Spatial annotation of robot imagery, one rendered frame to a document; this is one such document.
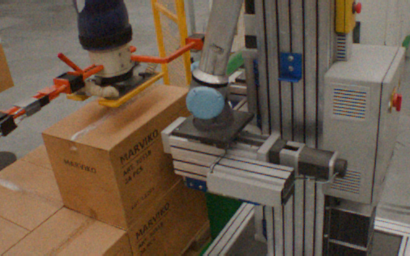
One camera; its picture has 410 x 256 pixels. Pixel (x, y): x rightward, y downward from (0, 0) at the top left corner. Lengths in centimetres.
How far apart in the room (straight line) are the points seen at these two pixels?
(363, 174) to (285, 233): 52
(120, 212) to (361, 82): 110
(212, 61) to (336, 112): 44
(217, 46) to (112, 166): 72
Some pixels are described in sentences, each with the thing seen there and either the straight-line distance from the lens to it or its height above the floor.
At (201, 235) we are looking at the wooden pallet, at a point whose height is 10.
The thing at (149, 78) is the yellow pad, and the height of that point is 108.
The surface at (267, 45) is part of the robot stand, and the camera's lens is 156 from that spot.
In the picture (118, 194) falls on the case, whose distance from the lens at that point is 187.
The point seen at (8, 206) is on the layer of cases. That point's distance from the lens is 237.
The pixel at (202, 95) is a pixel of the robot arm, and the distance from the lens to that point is 136.
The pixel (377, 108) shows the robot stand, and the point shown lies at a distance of 147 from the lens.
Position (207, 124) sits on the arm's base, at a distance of 155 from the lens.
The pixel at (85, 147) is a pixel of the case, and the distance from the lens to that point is 185.
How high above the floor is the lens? 179
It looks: 28 degrees down
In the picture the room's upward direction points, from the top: 7 degrees counter-clockwise
